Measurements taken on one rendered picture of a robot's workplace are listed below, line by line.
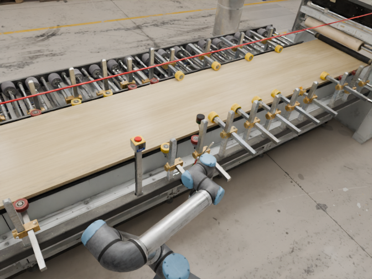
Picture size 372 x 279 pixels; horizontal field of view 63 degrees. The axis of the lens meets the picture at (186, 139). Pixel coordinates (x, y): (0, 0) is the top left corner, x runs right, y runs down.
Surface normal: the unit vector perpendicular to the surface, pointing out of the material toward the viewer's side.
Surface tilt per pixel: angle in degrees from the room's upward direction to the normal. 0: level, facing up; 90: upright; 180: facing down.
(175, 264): 5
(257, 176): 0
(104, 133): 0
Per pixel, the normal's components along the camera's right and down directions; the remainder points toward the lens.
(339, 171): 0.10, -0.73
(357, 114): -0.82, 0.33
